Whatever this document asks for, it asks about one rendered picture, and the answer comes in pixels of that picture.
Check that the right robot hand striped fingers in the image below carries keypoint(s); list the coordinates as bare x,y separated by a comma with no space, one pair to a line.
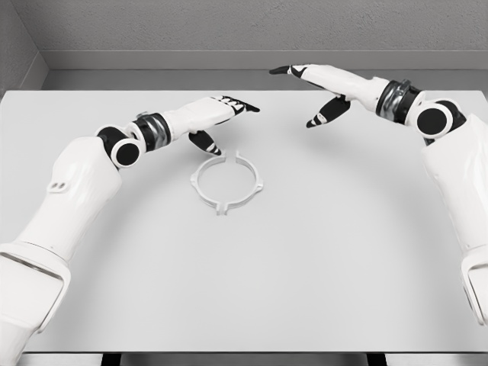
335,78

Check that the left robot hand striped fingers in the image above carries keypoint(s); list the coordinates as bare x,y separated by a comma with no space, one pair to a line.
206,112

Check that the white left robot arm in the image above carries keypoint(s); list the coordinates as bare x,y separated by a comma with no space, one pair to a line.
72,198

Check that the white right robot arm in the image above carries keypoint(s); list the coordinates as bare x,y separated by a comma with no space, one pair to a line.
453,167

